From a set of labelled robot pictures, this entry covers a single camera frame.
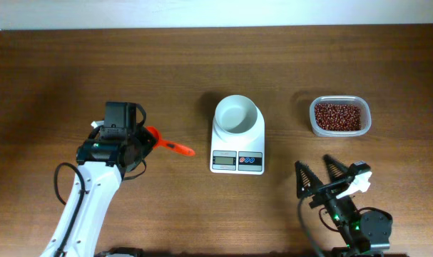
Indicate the white digital kitchen scale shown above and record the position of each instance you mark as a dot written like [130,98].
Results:
[242,153]

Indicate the red measuring scoop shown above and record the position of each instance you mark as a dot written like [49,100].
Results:
[170,145]

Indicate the clear plastic bean container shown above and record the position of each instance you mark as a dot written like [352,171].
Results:
[366,119]

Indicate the red adzuki beans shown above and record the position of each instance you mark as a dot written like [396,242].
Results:
[338,117]

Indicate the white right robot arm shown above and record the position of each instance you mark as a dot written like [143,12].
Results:
[365,231]

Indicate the white round bowl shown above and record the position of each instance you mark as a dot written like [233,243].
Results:
[236,114]

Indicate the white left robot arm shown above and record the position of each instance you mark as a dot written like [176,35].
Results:
[94,186]

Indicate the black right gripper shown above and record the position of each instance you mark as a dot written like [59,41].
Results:
[327,188]

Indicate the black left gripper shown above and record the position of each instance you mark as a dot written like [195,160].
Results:
[145,139]

